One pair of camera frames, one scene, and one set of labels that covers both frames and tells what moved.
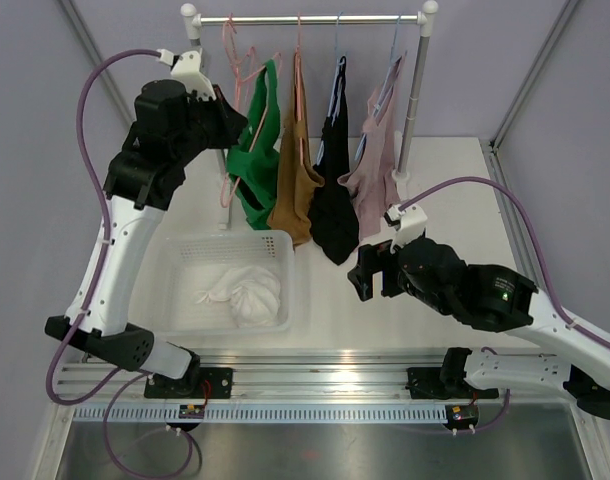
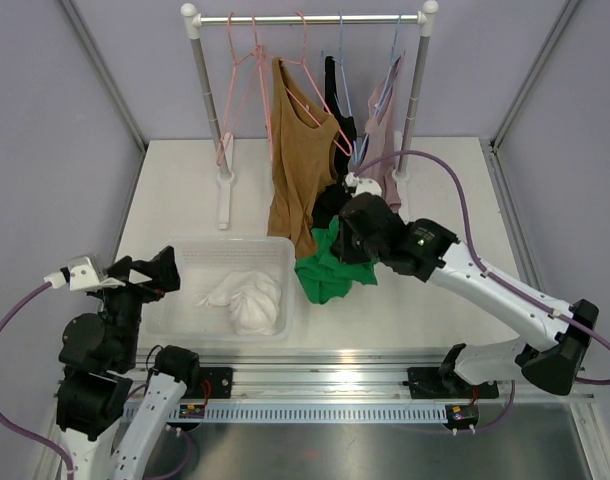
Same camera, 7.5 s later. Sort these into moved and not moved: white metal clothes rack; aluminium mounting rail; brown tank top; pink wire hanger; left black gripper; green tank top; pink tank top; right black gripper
Moved: pink wire hanger; brown tank top; green tank top; left black gripper; right black gripper
Not moved: aluminium mounting rail; white metal clothes rack; pink tank top
